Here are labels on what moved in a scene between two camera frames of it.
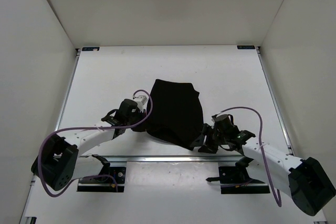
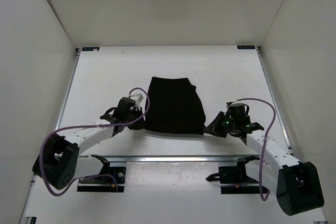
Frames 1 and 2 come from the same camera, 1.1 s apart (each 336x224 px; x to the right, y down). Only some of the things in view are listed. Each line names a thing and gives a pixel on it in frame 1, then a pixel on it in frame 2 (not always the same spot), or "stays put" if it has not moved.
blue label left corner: [91, 49] stays put
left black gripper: [141, 127] stays put
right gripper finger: [208, 148] to [214, 131]
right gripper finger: [200, 141] to [218, 121]
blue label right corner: [245, 47] stays put
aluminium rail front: [163, 159] stays put
